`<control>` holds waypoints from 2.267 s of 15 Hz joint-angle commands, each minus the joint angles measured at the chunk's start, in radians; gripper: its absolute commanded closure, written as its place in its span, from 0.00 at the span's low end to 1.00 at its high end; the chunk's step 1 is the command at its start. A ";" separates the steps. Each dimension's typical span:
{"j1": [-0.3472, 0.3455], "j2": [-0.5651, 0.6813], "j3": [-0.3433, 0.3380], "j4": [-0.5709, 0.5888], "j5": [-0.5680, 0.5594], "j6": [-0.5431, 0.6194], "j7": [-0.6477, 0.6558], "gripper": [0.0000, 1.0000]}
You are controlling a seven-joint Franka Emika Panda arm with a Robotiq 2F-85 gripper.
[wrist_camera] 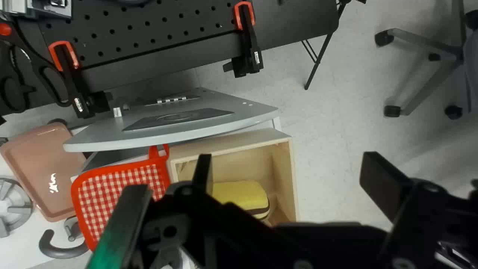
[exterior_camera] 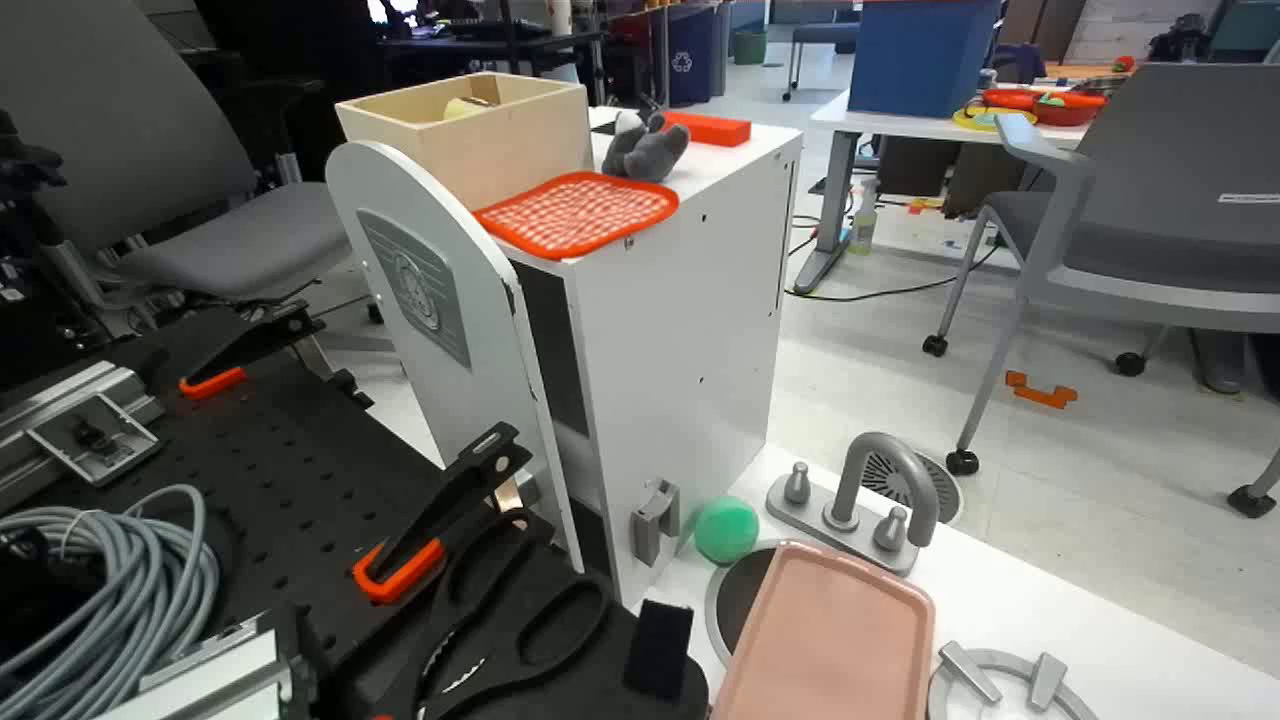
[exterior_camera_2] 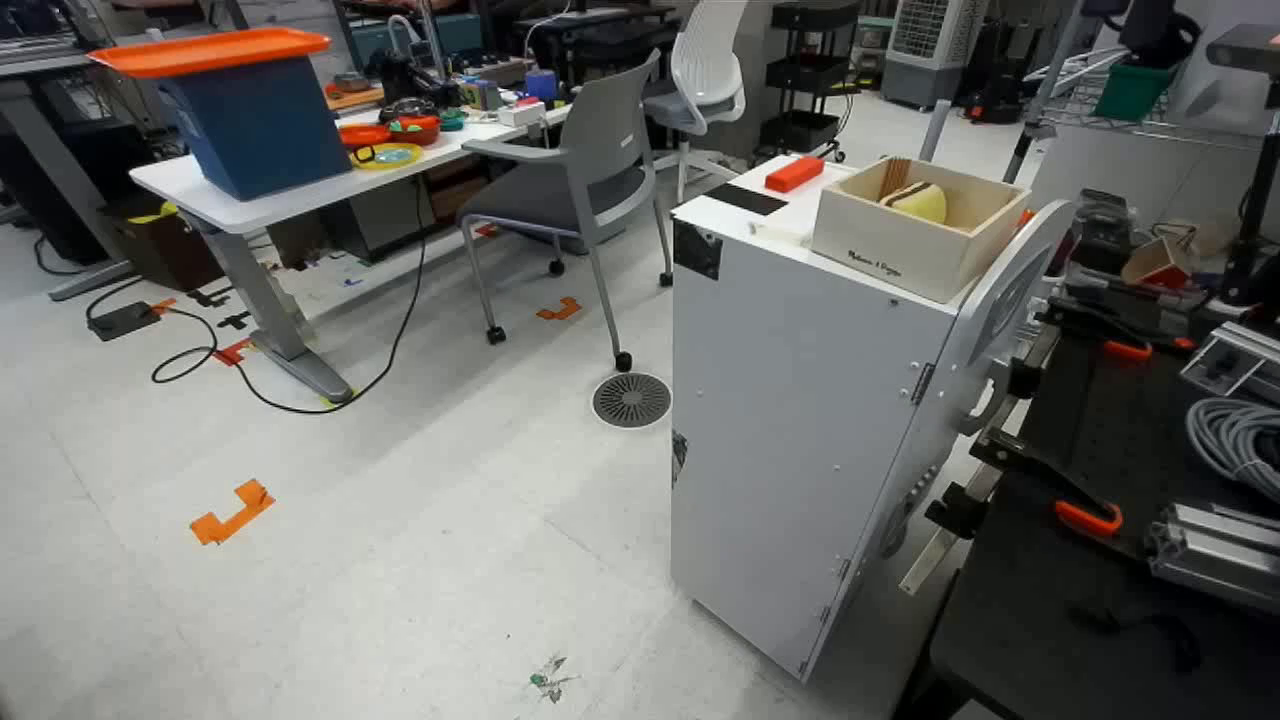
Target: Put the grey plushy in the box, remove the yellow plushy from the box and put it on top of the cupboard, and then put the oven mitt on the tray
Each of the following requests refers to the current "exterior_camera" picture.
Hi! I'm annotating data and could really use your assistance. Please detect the black clamp orange grip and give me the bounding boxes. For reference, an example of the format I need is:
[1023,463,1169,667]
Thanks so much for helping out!
[171,301,329,407]
[348,422,542,607]

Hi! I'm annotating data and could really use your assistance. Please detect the grey toy stove burner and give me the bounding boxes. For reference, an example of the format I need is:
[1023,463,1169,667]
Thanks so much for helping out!
[923,639,1102,720]

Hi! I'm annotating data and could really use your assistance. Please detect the pink plastic tray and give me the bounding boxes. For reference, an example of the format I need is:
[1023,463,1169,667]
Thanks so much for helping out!
[707,538,939,720]

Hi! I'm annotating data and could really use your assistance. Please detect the grey toy door latch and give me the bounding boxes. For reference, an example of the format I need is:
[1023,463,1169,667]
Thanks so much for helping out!
[629,476,686,569]

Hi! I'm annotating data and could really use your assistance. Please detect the orange items pile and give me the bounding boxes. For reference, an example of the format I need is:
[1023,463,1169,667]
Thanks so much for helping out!
[979,76,1114,134]

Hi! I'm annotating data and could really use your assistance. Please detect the black perforated board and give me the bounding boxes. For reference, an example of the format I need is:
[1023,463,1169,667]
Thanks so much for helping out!
[73,301,564,720]

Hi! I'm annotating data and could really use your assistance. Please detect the blue recycling bin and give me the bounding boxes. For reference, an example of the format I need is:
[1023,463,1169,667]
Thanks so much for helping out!
[666,6,732,111]

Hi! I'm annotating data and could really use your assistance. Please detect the blue storage bin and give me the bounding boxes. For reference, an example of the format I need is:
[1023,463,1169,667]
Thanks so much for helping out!
[845,0,1004,119]

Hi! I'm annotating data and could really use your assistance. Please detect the round black sink drain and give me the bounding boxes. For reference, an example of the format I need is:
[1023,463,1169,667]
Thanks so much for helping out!
[701,540,783,667]

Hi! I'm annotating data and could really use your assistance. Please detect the grey plastic office chair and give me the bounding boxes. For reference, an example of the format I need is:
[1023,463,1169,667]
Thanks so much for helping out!
[919,55,1280,524]

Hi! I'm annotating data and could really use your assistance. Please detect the beige wooden box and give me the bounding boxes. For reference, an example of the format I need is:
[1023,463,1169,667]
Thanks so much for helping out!
[332,69,596,211]

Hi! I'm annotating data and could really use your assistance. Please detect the silver metal bracket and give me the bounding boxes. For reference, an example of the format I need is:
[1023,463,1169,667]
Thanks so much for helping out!
[96,607,322,720]

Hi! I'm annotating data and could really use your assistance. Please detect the large black loop handles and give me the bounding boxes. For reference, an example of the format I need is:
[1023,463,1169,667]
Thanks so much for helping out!
[317,509,622,720]

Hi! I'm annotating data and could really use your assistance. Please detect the black floor cable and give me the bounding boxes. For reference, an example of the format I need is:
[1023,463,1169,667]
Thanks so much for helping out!
[783,242,1010,308]

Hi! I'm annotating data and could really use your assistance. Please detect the white office table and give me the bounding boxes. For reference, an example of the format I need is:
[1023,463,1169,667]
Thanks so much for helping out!
[787,88,1089,301]

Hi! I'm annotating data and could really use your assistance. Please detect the grey fabric office chair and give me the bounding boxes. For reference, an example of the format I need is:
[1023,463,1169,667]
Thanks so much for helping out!
[0,0,360,311]

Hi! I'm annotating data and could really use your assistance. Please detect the orange checkered pot holder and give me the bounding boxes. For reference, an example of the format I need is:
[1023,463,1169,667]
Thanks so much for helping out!
[474,170,686,265]

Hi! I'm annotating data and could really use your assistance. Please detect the clear spray bottle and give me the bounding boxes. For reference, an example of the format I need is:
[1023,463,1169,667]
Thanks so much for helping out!
[850,171,884,260]

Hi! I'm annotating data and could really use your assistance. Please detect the grey cable bundle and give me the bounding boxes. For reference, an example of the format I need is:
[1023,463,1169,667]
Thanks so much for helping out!
[0,479,223,720]

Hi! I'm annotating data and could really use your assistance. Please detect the orange rectangular block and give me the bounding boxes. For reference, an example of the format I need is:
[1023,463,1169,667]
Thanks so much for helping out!
[659,109,756,151]

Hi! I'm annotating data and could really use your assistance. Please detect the orange bracket piece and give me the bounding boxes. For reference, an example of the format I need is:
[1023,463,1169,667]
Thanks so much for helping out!
[1001,367,1084,416]

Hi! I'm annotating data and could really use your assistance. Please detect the aluminium rail with plate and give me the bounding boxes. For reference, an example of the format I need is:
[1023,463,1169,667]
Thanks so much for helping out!
[0,358,169,512]

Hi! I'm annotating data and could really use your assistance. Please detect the white toy kitchen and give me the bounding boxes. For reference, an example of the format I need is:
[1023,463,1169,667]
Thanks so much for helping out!
[326,115,1280,720]

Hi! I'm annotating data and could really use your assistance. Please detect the grey toy faucet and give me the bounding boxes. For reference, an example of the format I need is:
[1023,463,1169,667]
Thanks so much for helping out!
[763,428,966,579]

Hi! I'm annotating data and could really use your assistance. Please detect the small black block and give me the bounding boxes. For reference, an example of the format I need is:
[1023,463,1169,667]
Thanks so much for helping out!
[622,596,701,705]

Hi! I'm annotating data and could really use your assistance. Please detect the green ball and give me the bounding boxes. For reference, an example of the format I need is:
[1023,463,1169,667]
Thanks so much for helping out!
[688,497,763,569]

